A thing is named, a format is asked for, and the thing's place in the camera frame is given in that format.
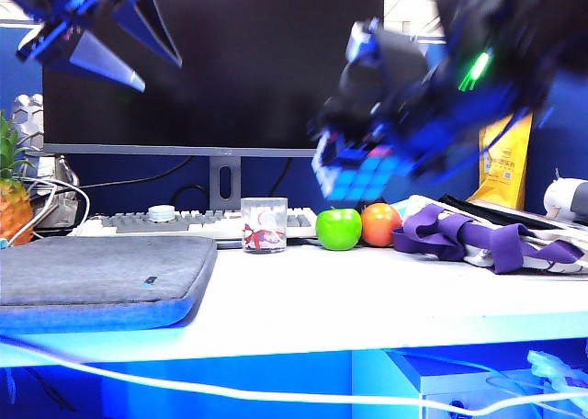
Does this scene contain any large yellow pouch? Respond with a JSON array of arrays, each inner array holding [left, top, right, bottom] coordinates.
[[466, 110, 534, 211]]

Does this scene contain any silver geometric sculpture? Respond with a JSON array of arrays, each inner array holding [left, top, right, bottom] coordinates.
[[9, 93, 82, 230]]

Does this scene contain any white grey device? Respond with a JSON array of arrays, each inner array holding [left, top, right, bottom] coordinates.
[[543, 168, 588, 227]]

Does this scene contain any thin white cable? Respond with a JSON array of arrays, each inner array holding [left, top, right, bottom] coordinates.
[[6, 176, 92, 248]]

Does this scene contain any white round cap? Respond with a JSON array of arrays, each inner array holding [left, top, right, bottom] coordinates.
[[146, 204, 178, 222]]

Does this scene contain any clear printed glass cup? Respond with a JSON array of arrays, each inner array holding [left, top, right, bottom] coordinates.
[[240, 197, 289, 255]]

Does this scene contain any long black cable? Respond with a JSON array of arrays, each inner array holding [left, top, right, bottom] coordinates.
[[77, 155, 194, 191]]

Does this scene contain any purple white tote bag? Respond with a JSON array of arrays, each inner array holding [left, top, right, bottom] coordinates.
[[390, 194, 588, 276]]

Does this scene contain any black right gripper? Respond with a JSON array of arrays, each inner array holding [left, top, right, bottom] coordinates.
[[311, 37, 529, 184]]

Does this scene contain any thick white cable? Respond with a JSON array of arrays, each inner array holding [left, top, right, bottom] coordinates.
[[0, 334, 588, 418]]

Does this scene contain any clear plastic bag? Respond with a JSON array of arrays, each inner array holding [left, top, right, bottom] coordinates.
[[526, 349, 588, 392]]

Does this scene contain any grey monitor stand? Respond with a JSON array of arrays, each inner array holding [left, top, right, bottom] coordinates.
[[209, 155, 243, 211]]

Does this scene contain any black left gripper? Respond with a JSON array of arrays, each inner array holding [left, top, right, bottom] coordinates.
[[0, 0, 183, 93]]

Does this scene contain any grey felt laptop sleeve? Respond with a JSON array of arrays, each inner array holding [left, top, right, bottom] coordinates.
[[0, 234, 219, 333]]

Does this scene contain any white grey mechanical keyboard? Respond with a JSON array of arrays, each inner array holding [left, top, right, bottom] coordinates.
[[73, 206, 316, 242]]

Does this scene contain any black computer monitor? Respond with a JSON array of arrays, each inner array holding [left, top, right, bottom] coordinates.
[[41, 0, 385, 158]]

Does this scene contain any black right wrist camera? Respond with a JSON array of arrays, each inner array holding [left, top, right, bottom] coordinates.
[[344, 17, 435, 99]]

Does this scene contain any green apple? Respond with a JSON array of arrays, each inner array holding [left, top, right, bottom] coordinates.
[[314, 206, 363, 251]]

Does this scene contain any white drawer cabinet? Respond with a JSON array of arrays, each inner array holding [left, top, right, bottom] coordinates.
[[385, 347, 588, 419]]

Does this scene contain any Rubik's cube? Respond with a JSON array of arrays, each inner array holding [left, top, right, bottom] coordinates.
[[311, 133, 414, 202]]

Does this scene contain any looped black cable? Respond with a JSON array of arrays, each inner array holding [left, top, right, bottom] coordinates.
[[169, 184, 212, 209]]

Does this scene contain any short black cable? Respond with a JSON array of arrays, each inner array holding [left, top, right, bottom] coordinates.
[[268, 156, 295, 198]]

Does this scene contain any pineapple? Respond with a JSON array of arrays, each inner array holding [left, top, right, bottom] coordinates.
[[0, 110, 36, 246]]

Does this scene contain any orange round fruit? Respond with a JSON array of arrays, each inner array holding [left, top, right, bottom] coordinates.
[[360, 201, 403, 247]]

